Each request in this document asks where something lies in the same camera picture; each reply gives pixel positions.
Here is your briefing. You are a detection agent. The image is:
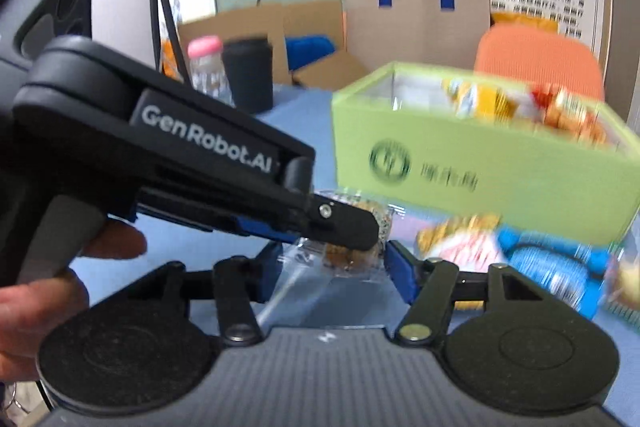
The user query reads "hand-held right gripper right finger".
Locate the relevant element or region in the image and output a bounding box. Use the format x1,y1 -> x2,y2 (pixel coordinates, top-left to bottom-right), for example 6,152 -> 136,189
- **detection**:
384,239 -> 551,344

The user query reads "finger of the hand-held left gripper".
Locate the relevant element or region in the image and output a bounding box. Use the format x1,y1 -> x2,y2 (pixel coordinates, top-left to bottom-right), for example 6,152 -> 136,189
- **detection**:
133,203 -> 302,245
139,156 -> 381,254

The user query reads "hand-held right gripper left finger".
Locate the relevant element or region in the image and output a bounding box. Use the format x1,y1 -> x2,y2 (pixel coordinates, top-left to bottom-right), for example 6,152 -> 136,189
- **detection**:
125,241 -> 286,345

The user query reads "clear round cookie packet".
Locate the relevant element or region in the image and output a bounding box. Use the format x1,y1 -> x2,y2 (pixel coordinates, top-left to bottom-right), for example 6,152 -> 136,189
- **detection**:
257,189 -> 401,328

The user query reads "green cardboard box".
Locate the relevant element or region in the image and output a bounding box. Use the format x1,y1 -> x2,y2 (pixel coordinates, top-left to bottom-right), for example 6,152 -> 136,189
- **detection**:
331,61 -> 640,245

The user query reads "large red snack packet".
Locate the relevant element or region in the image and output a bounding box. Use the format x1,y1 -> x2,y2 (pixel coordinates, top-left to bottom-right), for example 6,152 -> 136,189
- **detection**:
527,87 -> 608,145

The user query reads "person's left hand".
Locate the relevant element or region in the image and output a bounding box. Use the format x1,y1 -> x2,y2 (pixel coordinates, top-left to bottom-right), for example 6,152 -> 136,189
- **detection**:
0,219 -> 149,382

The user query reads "yellow green pea snack packet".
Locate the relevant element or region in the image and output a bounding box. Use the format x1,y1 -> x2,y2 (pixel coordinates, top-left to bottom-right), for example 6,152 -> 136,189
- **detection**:
416,213 -> 502,253

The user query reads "white and red snack packet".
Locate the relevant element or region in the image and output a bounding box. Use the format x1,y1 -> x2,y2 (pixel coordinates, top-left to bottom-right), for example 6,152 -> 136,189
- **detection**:
432,234 -> 508,280

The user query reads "clear bottle pink cap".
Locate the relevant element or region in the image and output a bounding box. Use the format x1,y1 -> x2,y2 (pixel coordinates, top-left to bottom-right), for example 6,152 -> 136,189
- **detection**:
187,35 -> 233,105

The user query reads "blue striped tablecloth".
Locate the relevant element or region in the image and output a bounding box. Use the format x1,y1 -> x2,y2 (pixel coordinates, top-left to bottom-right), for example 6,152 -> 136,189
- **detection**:
70,84 -> 640,427

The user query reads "blue snack packet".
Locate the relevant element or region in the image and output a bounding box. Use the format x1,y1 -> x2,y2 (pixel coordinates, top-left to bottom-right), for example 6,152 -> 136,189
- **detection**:
495,227 -> 618,320

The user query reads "black cup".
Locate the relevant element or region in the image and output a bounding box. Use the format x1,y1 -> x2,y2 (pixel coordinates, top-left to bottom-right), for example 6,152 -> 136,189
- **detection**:
221,38 -> 275,112

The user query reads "brown cardboard box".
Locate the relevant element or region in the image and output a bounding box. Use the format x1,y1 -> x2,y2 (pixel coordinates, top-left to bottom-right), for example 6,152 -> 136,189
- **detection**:
177,0 -> 371,90

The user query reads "clear pastry packet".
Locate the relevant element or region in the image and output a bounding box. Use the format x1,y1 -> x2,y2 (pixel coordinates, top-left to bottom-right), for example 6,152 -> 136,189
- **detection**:
602,244 -> 640,323

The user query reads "orange chair back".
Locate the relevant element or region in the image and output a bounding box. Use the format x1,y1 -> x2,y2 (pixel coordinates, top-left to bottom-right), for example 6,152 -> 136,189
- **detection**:
472,24 -> 606,102

